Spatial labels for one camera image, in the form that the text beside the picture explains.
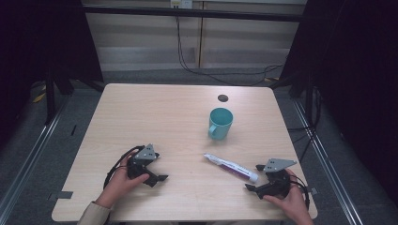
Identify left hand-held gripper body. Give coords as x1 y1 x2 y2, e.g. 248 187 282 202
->
126 143 161 180

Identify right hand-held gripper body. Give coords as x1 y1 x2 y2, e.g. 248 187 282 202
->
263 157 298 199

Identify white purple toothpaste tube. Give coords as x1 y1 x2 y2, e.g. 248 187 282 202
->
203 152 260 184

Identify teal cup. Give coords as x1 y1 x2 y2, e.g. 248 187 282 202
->
207 107 235 142

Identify person's right hand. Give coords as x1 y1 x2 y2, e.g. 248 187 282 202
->
264 168 314 225

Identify person's left hand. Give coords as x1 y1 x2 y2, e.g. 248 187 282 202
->
95 153 151 209

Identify person's left beige sleeve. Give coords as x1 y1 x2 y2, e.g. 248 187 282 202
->
76 201 113 225

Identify black stand leg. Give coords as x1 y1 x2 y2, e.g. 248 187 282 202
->
44 68 58 126

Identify yellow floor scrap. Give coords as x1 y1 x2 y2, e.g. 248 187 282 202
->
31 85 47 104

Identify dark curtain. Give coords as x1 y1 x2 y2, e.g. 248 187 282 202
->
279 0 398 204
0 0 105 148

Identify black horizontal bar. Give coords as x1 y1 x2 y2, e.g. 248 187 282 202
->
82 5 305 23

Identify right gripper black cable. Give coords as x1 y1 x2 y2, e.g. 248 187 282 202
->
289 173 311 210

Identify metal floor rail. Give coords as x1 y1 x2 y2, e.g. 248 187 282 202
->
0 93 69 217
292 99 364 225

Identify black floor cables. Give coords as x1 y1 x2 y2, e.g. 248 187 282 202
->
286 87 324 163

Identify long black wall cable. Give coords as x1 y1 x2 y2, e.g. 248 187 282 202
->
175 15 284 87

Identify white wall socket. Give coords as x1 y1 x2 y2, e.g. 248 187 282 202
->
169 0 193 9

